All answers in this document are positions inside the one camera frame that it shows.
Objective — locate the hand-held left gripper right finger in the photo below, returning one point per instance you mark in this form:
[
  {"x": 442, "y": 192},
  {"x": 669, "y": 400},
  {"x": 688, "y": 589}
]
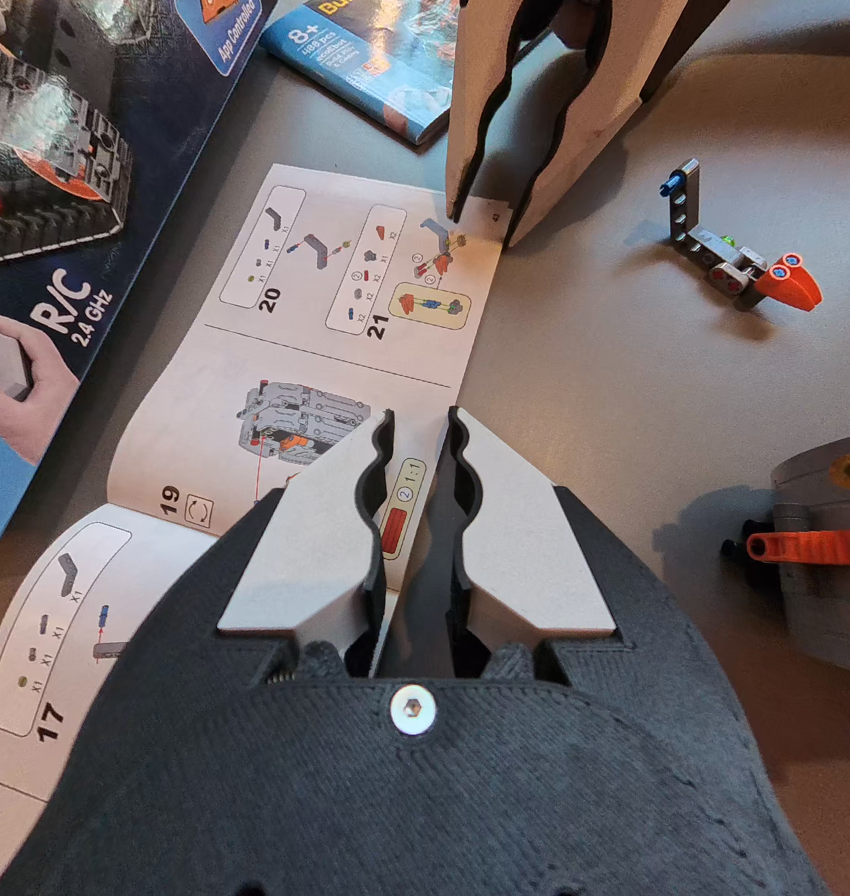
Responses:
[{"x": 530, "y": 560}]

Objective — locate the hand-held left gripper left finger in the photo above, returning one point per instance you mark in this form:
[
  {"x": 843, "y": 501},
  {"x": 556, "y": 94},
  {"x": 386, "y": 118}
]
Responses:
[{"x": 306, "y": 560}]

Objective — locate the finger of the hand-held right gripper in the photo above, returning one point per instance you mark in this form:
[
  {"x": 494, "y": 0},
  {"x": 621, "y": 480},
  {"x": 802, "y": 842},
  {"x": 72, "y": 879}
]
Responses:
[
  {"x": 474, "y": 84},
  {"x": 600, "y": 119}
]

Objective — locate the grey brick arm orange claws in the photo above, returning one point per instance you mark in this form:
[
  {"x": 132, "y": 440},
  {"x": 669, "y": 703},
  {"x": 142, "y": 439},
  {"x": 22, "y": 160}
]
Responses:
[{"x": 733, "y": 269}]

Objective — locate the white instruction booklet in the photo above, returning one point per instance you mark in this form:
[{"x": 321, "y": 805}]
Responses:
[{"x": 208, "y": 364}]

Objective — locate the grey brick robot model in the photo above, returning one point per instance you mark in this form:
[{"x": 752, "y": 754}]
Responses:
[{"x": 824, "y": 609}]

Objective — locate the blue closed booklet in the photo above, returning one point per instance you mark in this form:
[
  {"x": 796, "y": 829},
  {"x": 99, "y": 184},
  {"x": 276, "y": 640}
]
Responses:
[{"x": 376, "y": 63}]

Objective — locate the blue toy set box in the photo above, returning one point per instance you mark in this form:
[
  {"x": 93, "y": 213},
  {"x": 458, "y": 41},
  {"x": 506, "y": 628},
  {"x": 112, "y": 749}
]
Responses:
[{"x": 138, "y": 105}]

